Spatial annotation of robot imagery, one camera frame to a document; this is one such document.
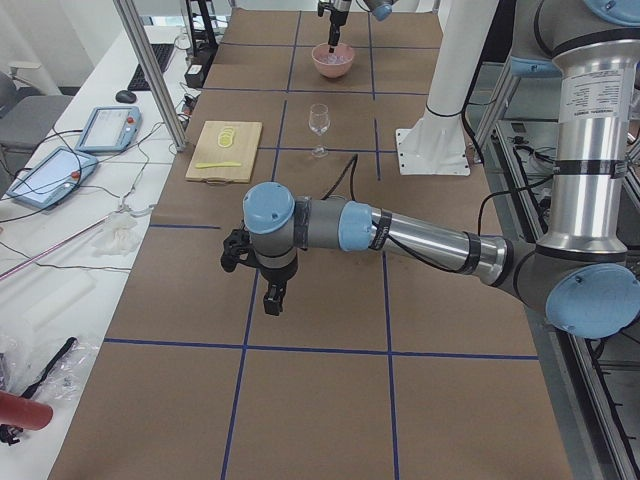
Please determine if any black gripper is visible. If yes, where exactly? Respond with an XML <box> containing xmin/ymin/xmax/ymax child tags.
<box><xmin>317</xmin><ymin>0</ymin><xmax>349</xmax><ymax>53</ymax></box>
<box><xmin>221</xmin><ymin>229</ymin><xmax>298</xmax><ymax>316</ymax></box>

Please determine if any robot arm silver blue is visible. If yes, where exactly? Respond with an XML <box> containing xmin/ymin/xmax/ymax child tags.
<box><xmin>221</xmin><ymin>1</ymin><xmax>639</xmax><ymax>339</ymax></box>
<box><xmin>317</xmin><ymin>0</ymin><xmax>395</xmax><ymax>53</ymax></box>

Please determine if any clear ice cubes pile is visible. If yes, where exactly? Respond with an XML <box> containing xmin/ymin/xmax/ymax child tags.
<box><xmin>315</xmin><ymin>50</ymin><xmax>350</xmax><ymax>65</ymax></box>

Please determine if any clear wine glass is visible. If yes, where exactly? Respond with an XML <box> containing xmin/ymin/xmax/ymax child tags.
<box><xmin>308</xmin><ymin>103</ymin><xmax>331</xmax><ymax>158</ymax></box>

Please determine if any pink bowl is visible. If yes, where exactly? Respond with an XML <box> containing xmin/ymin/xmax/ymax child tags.
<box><xmin>311</xmin><ymin>43</ymin><xmax>355</xmax><ymax>79</ymax></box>

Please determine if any black power adapter box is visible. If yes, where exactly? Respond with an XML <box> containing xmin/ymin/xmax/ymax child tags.
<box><xmin>184</xmin><ymin>64</ymin><xmax>206</xmax><ymax>89</ymax></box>

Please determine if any yellow plastic knife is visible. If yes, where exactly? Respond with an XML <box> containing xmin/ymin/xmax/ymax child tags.
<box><xmin>195</xmin><ymin>161</ymin><xmax>242</xmax><ymax>169</ymax></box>

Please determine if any bamboo cutting board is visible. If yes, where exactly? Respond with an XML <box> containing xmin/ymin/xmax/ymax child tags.
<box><xmin>185</xmin><ymin>120</ymin><xmax>262</xmax><ymax>183</ymax></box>

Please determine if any lemon slice leftmost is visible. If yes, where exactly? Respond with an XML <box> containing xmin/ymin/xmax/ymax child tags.
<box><xmin>217</xmin><ymin>138</ymin><xmax>233</xmax><ymax>148</ymax></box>

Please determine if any white crumpled cloth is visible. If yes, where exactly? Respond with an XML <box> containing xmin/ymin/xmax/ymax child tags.
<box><xmin>93</xmin><ymin>213</ymin><xmax>141</xmax><ymax>256</ymax></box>

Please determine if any black keyboard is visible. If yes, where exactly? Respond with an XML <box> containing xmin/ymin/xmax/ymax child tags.
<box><xmin>127</xmin><ymin>43</ymin><xmax>176</xmax><ymax>92</ymax></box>

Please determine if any pink white rod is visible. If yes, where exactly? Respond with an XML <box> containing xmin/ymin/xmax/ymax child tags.
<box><xmin>0</xmin><ymin>215</ymin><xmax>109</xmax><ymax>281</ymax></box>

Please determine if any black computer mouse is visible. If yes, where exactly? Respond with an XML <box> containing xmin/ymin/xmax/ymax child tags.
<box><xmin>115</xmin><ymin>90</ymin><xmax>137</xmax><ymax>104</ymax></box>

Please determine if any white foam block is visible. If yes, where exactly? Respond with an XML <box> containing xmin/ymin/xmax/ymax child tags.
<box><xmin>21</xmin><ymin>273</ymin><xmax>96</xmax><ymax>330</ymax></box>

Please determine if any teach pendant far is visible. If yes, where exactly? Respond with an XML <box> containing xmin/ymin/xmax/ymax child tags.
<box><xmin>75</xmin><ymin>105</ymin><xmax>142</xmax><ymax>155</ymax></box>

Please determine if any teach pendant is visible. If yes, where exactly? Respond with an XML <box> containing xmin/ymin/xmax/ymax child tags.
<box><xmin>75</xmin><ymin>105</ymin><xmax>142</xmax><ymax>155</ymax></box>
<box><xmin>6</xmin><ymin>147</ymin><xmax>98</xmax><ymax>209</ymax></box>

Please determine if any clear plastic bag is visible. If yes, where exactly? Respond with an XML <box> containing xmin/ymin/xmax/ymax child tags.
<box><xmin>1</xmin><ymin>325</ymin><xmax>100</xmax><ymax>406</ymax></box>

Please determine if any teach pendant near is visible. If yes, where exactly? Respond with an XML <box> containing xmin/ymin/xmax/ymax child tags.
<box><xmin>6</xmin><ymin>147</ymin><xmax>98</xmax><ymax>209</ymax></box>

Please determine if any red cylinder bottle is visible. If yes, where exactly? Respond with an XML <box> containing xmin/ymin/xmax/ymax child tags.
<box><xmin>0</xmin><ymin>392</ymin><xmax>53</xmax><ymax>431</ymax></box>

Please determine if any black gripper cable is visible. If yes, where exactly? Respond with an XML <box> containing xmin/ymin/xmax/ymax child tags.
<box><xmin>319</xmin><ymin>153</ymin><xmax>359</xmax><ymax>201</ymax></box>

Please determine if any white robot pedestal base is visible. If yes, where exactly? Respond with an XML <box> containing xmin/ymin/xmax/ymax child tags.
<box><xmin>396</xmin><ymin>0</ymin><xmax>499</xmax><ymax>176</ymax></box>

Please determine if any black strap tool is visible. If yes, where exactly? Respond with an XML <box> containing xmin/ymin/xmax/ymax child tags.
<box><xmin>20</xmin><ymin>337</ymin><xmax>77</xmax><ymax>399</ymax></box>

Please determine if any aluminium frame post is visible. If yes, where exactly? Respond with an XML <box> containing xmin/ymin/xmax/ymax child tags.
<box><xmin>113</xmin><ymin>0</ymin><xmax>187</xmax><ymax>152</ymax></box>

